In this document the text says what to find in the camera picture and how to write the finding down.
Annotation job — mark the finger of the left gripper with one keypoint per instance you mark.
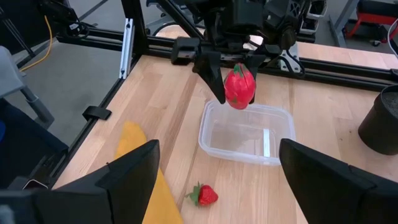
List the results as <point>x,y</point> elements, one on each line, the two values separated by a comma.
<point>256,63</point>
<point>211,71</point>

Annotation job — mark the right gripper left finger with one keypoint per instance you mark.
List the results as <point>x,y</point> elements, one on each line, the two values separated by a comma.
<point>136,174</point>

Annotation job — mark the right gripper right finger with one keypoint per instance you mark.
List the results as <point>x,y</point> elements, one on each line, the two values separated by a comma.
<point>317,186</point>

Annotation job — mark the red toy dragon fruit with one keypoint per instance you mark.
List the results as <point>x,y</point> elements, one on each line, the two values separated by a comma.
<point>239,90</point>

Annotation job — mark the red toy strawberry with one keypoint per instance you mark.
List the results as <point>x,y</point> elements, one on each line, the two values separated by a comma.
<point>206,196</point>

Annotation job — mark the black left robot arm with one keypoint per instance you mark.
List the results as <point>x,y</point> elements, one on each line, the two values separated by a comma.
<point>286,18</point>

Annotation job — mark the clear plastic tupperware container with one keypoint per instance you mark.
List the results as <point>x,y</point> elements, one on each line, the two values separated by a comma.
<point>245,140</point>

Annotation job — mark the yellow cloth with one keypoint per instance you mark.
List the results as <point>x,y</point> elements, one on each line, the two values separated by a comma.
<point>132,137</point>

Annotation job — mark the grey floor bar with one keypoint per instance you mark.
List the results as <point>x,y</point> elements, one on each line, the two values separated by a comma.
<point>337,28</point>

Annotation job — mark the green potted plant black pot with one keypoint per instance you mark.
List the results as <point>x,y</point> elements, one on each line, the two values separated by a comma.
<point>382,124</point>

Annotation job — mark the person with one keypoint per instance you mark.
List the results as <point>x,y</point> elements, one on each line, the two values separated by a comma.
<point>28,149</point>

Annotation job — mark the red metal cart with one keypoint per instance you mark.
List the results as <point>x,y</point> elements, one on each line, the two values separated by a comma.
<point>376,19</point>

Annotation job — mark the grey chair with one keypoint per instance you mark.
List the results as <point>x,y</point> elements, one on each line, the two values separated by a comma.
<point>9,74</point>

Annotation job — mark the black equipment stand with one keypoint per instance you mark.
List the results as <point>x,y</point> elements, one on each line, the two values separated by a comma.
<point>18,25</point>

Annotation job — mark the silver aluminium frame bracket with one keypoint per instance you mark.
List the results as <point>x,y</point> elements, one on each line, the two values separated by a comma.
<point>284,63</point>
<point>127,46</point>

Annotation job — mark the black plastic rail clip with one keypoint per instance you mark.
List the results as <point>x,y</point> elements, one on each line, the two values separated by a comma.
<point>96,113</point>

